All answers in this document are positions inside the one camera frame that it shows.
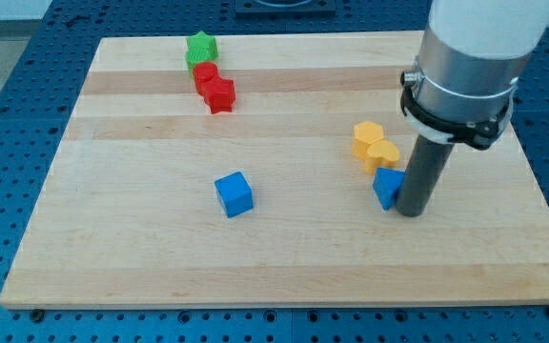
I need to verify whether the yellow heart block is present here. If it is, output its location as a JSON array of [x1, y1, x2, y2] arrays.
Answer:
[[363, 139, 400, 174]]

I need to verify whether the light wooden board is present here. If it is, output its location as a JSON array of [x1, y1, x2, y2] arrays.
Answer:
[[0, 31, 549, 310]]

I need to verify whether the blue cube block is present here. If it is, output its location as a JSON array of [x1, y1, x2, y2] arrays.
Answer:
[[214, 171, 254, 218]]

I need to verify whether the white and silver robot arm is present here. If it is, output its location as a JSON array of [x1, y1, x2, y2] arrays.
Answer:
[[396, 0, 549, 217]]

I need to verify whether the yellow hexagon block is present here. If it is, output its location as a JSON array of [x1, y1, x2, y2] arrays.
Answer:
[[352, 121, 384, 160]]

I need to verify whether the red star block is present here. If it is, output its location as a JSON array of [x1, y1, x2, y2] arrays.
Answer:
[[203, 75, 235, 114]]

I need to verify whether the green star block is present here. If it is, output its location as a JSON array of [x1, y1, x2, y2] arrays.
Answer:
[[186, 30, 218, 57]]

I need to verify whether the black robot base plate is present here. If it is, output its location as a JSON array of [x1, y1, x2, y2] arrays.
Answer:
[[234, 0, 336, 17]]

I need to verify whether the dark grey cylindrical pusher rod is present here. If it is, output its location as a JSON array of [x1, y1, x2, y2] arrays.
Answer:
[[396, 135, 454, 217]]

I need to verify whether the blue triangle block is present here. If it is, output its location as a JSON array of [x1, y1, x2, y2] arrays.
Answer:
[[373, 167, 405, 211]]

